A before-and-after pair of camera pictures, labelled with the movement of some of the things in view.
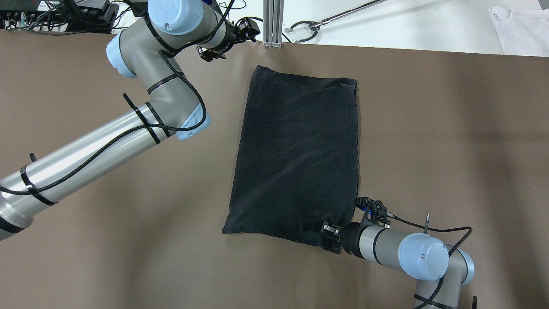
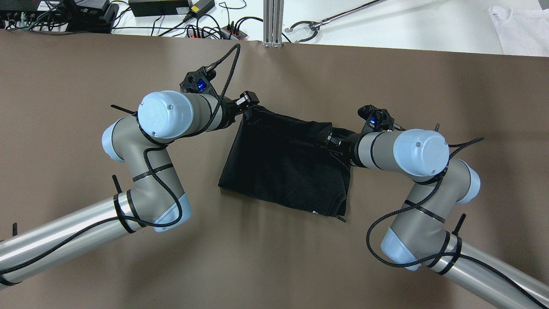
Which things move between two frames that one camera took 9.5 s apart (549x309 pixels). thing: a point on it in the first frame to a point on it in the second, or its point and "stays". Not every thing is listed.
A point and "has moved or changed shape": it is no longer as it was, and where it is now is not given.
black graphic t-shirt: [296, 168] has moved or changed shape
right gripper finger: [329, 228] to [337, 142]
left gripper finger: [250, 26] to [247, 99]
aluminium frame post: [273, 23] stays
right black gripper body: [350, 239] to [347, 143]
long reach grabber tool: [315, 25] stays
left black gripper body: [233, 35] to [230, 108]
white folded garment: [521, 32] stays
